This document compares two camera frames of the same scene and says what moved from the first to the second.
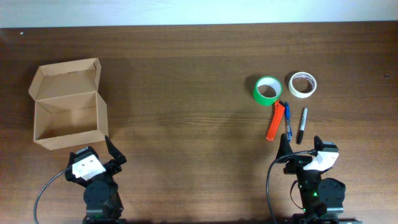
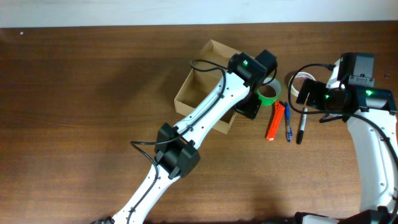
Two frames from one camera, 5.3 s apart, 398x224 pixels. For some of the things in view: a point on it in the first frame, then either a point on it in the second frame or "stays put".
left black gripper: x=114 y=167 -> x=252 y=107
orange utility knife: x=278 y=112 stays put
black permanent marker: x=300 y=132 stays put
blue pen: x=288 y=117 stays put
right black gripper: x=297 y=162 -> x=313 y=100
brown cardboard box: x=69 y=109 -> x=208 y=67
